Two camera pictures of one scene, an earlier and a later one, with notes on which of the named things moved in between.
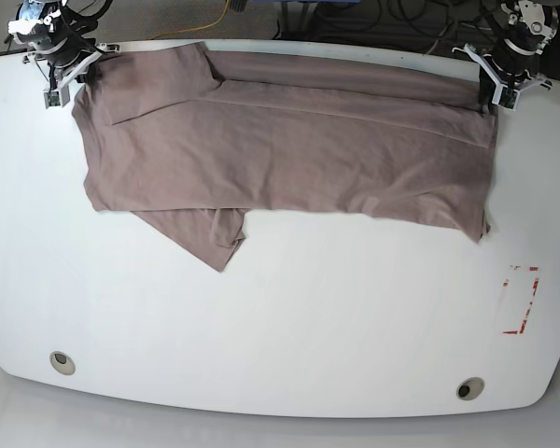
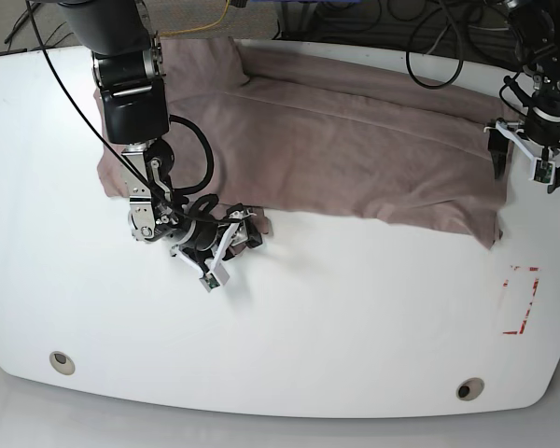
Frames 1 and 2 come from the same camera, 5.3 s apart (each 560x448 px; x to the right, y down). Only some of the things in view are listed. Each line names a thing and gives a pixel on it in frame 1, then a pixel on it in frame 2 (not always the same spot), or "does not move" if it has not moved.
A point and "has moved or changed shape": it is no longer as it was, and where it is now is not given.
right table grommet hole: (469, 388) does not move
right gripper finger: (487, 90) -> (497, 147)
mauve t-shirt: (191, 139) has moved or changed shape
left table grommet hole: (63, 363) does not move
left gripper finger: (92, 76) -> (254, 239)
